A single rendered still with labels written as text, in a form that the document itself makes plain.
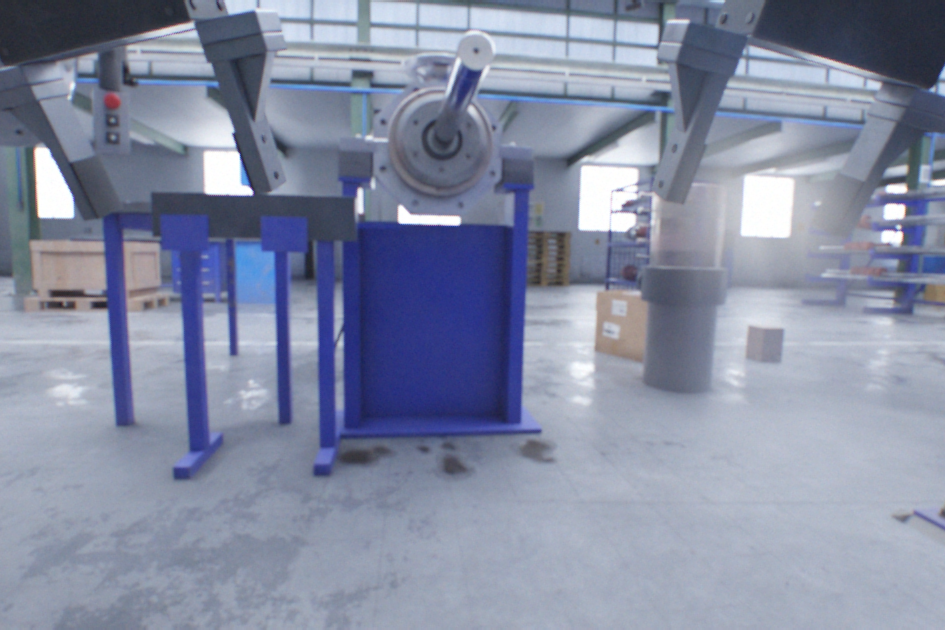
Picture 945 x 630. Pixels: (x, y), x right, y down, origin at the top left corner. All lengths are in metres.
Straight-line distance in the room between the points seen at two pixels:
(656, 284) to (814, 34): 2.47
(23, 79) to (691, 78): 0.41
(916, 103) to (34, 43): 0.54
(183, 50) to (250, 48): 8.45
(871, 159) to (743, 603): 1.01
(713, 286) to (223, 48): 2.63
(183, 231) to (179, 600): 1.03
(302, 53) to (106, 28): 8.11
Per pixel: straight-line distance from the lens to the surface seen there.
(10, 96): 0.44
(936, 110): 0.45
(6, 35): 0.42
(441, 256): 2.05
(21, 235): 9.56
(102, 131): 1.34
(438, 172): 1.79
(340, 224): 1.66
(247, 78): 0.35
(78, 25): 0.39
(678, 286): 2.75
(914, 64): 0.41
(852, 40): 0.38
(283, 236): 1.67
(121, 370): 2.34
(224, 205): 1.74
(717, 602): 1.26
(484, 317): 2.09
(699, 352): 2.86
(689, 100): 0.35
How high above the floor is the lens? 0.69
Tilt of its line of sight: 7 degrees down
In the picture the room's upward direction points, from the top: 1 degrees clockwise
